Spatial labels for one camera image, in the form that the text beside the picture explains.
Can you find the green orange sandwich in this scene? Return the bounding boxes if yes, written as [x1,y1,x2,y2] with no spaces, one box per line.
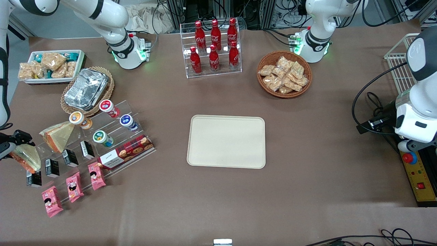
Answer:
[9,143,42,174]

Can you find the wrapped orange triangle sandwich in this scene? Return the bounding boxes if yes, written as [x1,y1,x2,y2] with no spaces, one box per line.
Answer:
[39,121,75,153]

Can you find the white rectangular snack tray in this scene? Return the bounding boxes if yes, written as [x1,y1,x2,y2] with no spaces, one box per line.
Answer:
[23,50,85,85]

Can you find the beige plastic tray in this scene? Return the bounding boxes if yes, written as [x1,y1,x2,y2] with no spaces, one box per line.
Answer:
[186,114,266,169]

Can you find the small black carton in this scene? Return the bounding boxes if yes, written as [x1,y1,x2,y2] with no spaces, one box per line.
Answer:
[80,140,95,160]
[62,149,79,168]
[26,169,42,188]
[45,159,60,178]

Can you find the orange lid yogurt cup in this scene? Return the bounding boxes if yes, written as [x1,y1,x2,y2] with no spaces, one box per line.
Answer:
[69,111,93,130]

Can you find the yellow emergency stop box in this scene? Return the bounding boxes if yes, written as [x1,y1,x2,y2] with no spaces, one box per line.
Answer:
[399,150,437,203]

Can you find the puffed rice cake pack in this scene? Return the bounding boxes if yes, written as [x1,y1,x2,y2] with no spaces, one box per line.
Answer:
[41,52,67,71]
[18,62,35,81]
[65,60,77,79]
[32,61,47,79]
[51,64,68,79]

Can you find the pink snack packet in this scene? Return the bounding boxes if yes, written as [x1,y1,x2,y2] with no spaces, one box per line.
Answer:
[41,186,64,218]
[66,171,85,203]
[87,162,107,191]

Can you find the green lid yogurt cup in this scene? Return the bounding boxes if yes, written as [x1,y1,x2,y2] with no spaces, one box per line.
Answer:
[93,130,114,148]

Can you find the silver foil container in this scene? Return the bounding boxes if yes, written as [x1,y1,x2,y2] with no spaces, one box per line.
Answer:
[64,68,109,111]

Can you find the brown paper table cover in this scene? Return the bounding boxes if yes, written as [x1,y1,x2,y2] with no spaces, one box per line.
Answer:
[0,19,437,246]

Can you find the red lid yogurt cup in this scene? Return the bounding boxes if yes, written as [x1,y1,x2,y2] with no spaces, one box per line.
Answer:
[99,99,120,119]

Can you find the oval wicker basket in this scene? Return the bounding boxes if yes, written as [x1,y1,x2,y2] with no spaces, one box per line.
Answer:
[60,66,115,117]

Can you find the clear acrylic stepped stand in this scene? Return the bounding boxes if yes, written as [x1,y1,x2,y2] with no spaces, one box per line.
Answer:
[17,99,156,206]

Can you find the red cookie box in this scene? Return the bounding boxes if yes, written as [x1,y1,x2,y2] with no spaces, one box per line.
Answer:
[97,134,155,170]

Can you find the blue lid yogurt cup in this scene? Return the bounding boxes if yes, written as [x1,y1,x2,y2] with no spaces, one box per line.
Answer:
[119,114,139,132]

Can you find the round wicker basket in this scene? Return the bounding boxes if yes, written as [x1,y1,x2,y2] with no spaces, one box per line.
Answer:
[256,51,313,99]

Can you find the red cola bottle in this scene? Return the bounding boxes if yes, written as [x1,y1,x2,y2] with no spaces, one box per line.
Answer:
[210,19,222,51]
[228,41,240,71]
[227,18,238,49]
[194,21,207,53]
[189,46,202,75]
[208,44,220,72]

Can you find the clear acrylic bottle rack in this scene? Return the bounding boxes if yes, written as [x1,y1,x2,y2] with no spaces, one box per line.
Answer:
[180,17,243,79]

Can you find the crumpled beige cloth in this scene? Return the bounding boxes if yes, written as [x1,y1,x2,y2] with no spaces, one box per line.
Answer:
[124,3,175,35]

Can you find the coiled black cable bundle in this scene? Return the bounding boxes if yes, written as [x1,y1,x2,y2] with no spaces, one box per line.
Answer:
[366,91,385,117]

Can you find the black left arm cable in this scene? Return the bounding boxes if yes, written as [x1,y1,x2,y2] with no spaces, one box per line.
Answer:
[351,61,409,136]

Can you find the white wire rack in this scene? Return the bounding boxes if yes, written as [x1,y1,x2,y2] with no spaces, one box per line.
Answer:
[384,33,422,95]

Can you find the dark metal frame bar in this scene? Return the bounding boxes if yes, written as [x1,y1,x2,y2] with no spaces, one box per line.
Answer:
[8,14,37,40]

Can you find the black floor cables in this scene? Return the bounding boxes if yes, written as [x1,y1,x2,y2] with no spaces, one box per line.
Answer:
[303,228,437,246]

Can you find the aluminium equipment rack with cables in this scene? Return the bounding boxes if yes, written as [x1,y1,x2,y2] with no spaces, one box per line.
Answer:
[155,0,309,30]

